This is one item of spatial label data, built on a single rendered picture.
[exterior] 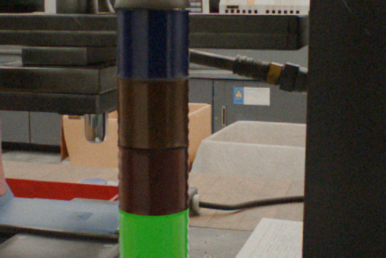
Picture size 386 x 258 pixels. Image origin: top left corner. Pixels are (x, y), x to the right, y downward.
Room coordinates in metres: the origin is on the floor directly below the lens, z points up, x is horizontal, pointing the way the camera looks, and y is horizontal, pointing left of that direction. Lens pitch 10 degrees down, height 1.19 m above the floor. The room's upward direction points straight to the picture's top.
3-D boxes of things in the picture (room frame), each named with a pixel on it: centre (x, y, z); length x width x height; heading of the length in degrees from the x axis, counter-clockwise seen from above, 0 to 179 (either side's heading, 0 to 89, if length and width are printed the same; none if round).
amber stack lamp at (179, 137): (0.38, 0.02, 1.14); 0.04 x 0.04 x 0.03
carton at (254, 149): (3.10, -0.38, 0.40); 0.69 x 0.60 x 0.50; 161
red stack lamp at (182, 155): (0.38, 0.02, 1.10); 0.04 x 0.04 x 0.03
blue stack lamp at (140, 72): (0.38, 0.02, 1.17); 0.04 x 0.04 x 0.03
